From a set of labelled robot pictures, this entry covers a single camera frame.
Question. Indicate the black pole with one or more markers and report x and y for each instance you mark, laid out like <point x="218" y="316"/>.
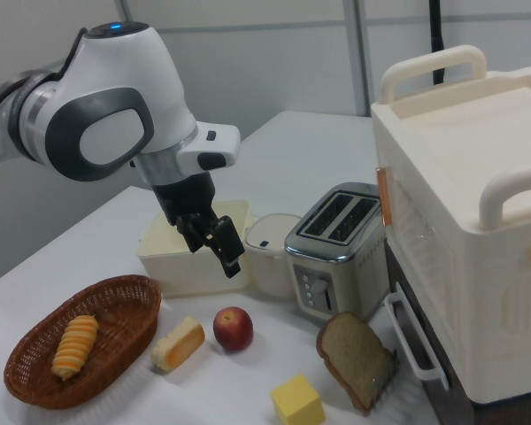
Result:
<point x="436" y="35"/>

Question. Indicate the striped yellow bread roll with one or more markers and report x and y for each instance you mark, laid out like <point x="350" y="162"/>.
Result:
<point x="76" y="345"/>

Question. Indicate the cream open plastic box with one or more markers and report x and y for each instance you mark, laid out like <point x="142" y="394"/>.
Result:
<point x="168" y="261"/>

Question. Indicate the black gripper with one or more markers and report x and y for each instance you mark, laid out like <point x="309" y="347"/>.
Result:
<point x="186" y="195"/>

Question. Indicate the small white lidded bin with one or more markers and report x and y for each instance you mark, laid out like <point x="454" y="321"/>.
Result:
<point x="270" y="265"/>

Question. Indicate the yellow foam cube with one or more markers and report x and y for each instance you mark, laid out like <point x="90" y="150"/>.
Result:
<point x="297" y="400"/>

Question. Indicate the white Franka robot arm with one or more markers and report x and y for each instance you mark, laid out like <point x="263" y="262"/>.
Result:
<point x="115" y="88"/>

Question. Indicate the red apple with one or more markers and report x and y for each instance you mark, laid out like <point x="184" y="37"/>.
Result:
<point x="233" y="329"/>

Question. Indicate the brown wicker basket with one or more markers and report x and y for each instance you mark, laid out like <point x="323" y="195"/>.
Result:
<point x="115" y="305"/>

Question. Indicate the dark brown drawer unit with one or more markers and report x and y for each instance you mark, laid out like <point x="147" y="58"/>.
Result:
<point x="425" y="319"/>

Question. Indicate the cream cake slice orange filling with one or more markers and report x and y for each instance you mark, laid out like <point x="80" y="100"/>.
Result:
<point x="179" y="343"/>

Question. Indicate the silver cream toaster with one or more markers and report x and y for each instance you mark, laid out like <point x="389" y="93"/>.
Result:
<point x="336" y="265"/>

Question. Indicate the brown toast slice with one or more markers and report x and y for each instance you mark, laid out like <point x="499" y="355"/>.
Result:
<point x="354" y="354"/>

